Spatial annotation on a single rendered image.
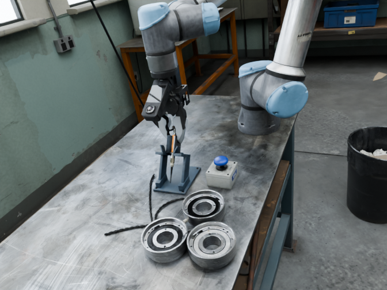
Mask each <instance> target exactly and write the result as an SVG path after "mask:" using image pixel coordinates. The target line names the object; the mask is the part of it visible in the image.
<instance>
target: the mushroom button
mask: <svg viewBox="0 0 387 290"><path fill-rule="evenodd" d="M227 163H228V158H227V157H225V156H218V157H216V158H215V159H214V164H215V165H217V166H219V167H224V165H226V164H227Z"/></svg>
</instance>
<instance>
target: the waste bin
mask: <svg viewBox="0 0 387 290"><path fill-rule="evenodd" d="M347 144H348V147H347V161H348V174H347V206H348V209H349V210H350V211H351V212H352V213H353V214H354V215H355V216H357V217H359V218H361V219H363V220H365V221H368V222H372V223H387V160H386V159H378V158H374V157H370V156H368V155H365V154H363V153H361V152H360V151H362V150H364V151H366V152H371V153H372V154H373V152H374V151H375V150H377V149H379V150H380V149H382V150H383V151H386V153H387V127H384V126H372V127H364V128H360V129H357V130H355V131H354V132H352V133H351V134H350V135H349V137H348V139H347Z"/></svg>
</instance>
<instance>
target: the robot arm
mask: <svg viewBox="0 0 387 290"><path fill-rule="evenodd" d="M226 1H227V0H176V1H173V2H171V3H169V4H167V3H165V2H159V3H151V4H148V5H144V6H141V7H140V8H139V9H138V18H139V25H140V27H139V29H140V30H141V34H142V38H143V43H144V47H145V52H146V59H147V62H148V65H149V70H150V73H151V77H152V78H156V79H159V80H154V82H153V85H152V87H151V90H150V93H149V95H148V98H147V100H146V103H145V106H144V108H143V111H142V114H141V115H142V116H143V118H144V119H145V120H146V121H155V123H156V125H157V127H158V128H159V129H160V131H161V133H162V134H163V136H164V137H165V139H166V140H167V136H168V135H170V133H169V128H170V125H171V123H173V125H174V126H175V128H176V135H177V141H178V142H179V143H180V144H182V142H183V140H184V136H185V130H186V128H187V126H188V119H187V113H186V110H185V109H184V108H183V107H184V105H185V103H186V105H188V104H189V103H190V99H189V92H188V85H182V84H181V77H180V70H179V64H178V61H177V55H176V49H175V44H174V43H175V42H179V41H184V40H189V39H194V38H197V37H202V36H207V35H211V34H214V33H217V32H218V30H219V26H220V17H219V12H218V9H217V7H218V6H220V5H221V4H223V3H224V2H226ZM322 1H323V0H289V1H288V4H287V9H286V13H285V16H284V20H283V24H282V28H281V31H280V36H279V40H278V45H277V48H276V52H275V56H274V60H273V61H270V60H262V61H256V62H250V63H247V64H244V65H242V66H241V67H240V69H239V76H238V77H239V79H240V94H241V111H240V115H239V118H238V129H239V130H240V131H241V132H243V133H245V134H247V135H255V136H259V135H268V134H270V133H273V132H275V131H277V130H278V129H279V128H280V118H283V119H285V118H289V117H292V116H294V115H295V114H296V113H298V112H300V111H301V110H302V108H303V107H304V106H305V104H306V102H307V100H308V91H307V88H306V86H305V85H304V84H303V83H304V81H305V77H306V73H305V71H304V69H303V64H304V61H305V58H306V54H307V51H308V48H309V44H310V41H311V38H312V34H313V31H314V27H315V24H316V21H317V17H318V13H319V11H320V7H321V3H322ZM186 91H187V94H188V99H187V98H186V93H185V92H186ZM183 95H184V96H185V97H184V96H183ZM184 101H185V103H184ZM168 114H169V115H172V116H174V115H176V117H175V118H174V119H173V120H171V117H168Z"/></svg>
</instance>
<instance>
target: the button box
mask: <svg viewBox="0 0 387 290"><path fill-rule="evenodd" d="M237 177H238V162H232V161H228V163H227V164H226V165H224V167H219V166H217V165H215V164H214V161H213V162H212V164H211V166H210V167H209V168H208V170H207V171H206V180H207V186H212V187H216V188H223V189H230V190H231V189H232V187H233V185H234V183H235V181H236V179H237Z"/></svg>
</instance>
